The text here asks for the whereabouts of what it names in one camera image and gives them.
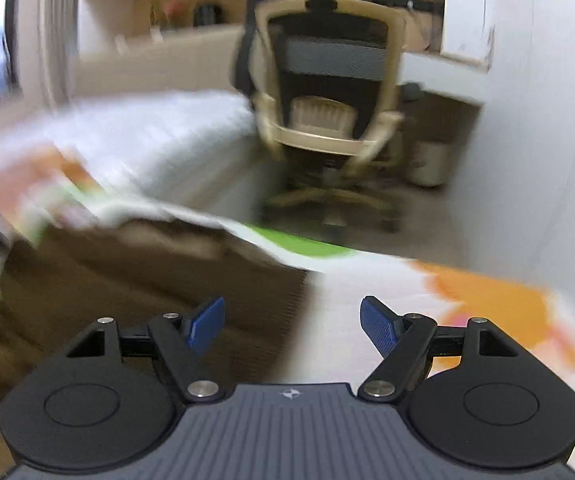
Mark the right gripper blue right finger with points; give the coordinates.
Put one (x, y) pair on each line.
(403, 342)

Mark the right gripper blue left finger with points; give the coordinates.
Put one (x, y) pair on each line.
(179, 343)

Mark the brown polka dot garment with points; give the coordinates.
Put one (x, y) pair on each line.
(51, 291)

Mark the white waste bin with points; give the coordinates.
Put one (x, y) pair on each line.
(428, 165)

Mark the white quilted mattress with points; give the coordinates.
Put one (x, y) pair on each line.
(197, 149)

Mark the beige mesh office chair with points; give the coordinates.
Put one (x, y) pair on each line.
(321, 77)

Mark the beige bed headboard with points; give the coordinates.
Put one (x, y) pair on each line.
(195, 62)

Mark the white paper calendar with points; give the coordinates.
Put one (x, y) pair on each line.
(466, 33)

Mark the potted plant on shelf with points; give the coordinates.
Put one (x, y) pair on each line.
(170, 15)

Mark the dark jar on shelf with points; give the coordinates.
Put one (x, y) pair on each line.
(208, 13)

